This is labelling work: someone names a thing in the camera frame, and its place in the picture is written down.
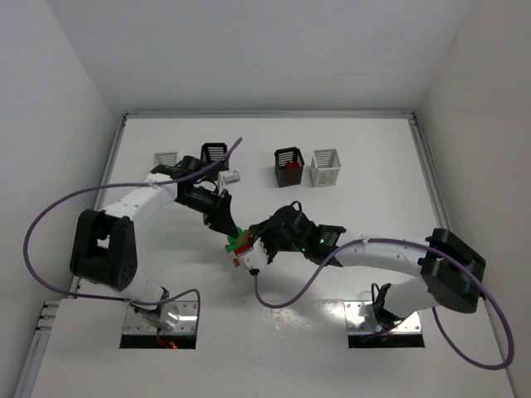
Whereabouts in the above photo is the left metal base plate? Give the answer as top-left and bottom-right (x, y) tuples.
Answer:
(123, 300), (199, 336)

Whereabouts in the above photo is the green red brown lego stack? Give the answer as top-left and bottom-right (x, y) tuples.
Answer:
(224, 227), (252, 267)

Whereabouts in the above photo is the white slotted bin far left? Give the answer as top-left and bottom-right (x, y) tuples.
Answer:
(153, 152), (179, 167)

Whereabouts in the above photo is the black slotted bin left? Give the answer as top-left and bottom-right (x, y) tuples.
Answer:
(200, 143), (228, 172)

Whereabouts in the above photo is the black slotted bin right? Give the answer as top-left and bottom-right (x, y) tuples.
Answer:
(274, 147), (304, 187)

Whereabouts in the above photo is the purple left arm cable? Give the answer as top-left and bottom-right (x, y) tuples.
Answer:
(23, 138), (244, 310)

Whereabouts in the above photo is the red rounded lego brick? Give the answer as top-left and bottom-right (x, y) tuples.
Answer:
(284, 162), (300, 170)

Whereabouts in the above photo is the white slotted bin far right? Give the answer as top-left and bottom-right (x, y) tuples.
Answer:
(310, 148), (341, 187)

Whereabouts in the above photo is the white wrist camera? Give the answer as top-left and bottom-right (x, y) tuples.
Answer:
(217, 170), (241, 190)
(239, 239), (268, 271)

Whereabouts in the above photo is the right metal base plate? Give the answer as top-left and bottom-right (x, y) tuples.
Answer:
(343, 300), (422, 337)

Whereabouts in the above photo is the black slotted bin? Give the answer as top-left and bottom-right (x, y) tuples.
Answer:
(274, 147), (304, 187)
(200, 143), (228, 172)

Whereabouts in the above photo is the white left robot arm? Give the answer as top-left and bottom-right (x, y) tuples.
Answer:
(70, 156), (239, 312)

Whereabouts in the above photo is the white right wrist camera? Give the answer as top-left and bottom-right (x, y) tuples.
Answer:
(239, 239), (268, 271)

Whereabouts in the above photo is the white slotted bin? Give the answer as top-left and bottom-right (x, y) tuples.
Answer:
(310, 148), (341, 187)
(153, 152), (179, 167)

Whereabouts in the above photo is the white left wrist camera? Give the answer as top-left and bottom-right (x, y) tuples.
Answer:
(217, 170), (241, 190)

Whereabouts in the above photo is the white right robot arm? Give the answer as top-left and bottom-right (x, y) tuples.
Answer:
(239, 206), (486, 329)

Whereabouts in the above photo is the metal base plate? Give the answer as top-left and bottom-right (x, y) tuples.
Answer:
(123, 300), (199, 336)
(343, 300), (422, 337)

